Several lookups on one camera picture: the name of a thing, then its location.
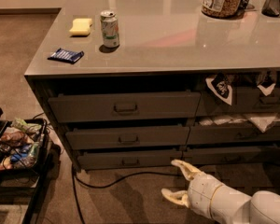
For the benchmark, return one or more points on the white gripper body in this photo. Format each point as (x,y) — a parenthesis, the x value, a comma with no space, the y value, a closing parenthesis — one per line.
(202,191)

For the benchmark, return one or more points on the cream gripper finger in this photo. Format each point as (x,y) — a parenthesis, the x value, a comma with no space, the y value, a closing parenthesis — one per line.
(189,171)
(179,197)

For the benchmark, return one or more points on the grey drawer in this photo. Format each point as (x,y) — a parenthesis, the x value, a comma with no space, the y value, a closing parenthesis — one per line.
(246,97)
(130,159)
(124,106)
(150,136)
(235,133)

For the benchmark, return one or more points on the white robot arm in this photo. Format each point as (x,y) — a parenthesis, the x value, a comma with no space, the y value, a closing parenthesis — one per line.
(231,206)

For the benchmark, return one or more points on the grey bottom left drawer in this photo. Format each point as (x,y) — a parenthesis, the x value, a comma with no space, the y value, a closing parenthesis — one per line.
(130,159)

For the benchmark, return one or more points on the grey middle right drawer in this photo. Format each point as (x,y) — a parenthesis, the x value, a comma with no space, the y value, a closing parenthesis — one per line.
(235,133)

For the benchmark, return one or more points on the grey middle left drawer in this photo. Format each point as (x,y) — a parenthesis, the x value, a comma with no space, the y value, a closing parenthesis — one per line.
(150,136)

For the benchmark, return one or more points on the white cloth in drawer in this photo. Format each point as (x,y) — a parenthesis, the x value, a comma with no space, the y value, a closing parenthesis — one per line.
(263,122)

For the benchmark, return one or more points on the grey top right drawer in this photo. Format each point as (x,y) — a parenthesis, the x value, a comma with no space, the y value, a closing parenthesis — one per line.
(246,97)

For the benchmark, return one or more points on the black white pennant cloth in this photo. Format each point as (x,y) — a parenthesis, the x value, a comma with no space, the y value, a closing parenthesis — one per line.
(220,87)

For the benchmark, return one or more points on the grey counter cabinet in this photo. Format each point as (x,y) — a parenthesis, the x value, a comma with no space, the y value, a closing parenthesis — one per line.
(164,45)

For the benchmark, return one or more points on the white hanging cloth right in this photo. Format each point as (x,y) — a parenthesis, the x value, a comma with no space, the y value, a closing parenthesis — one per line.
(266,82)

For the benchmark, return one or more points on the black tray of snacks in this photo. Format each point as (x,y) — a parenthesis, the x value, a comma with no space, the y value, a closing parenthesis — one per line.
(23,145)

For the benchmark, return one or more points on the green white soda can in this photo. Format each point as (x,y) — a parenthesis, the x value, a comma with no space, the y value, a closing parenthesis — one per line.
(109,28)

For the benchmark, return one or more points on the blue snack bar wrapper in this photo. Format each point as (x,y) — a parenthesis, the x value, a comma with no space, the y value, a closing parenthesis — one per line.
(66,56)

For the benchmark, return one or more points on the large jar of nuts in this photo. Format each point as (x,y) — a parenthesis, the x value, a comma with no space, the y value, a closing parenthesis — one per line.
(220,8)

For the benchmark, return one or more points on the yellow sponge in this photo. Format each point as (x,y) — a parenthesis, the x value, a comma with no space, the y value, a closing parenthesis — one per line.
(81,26)

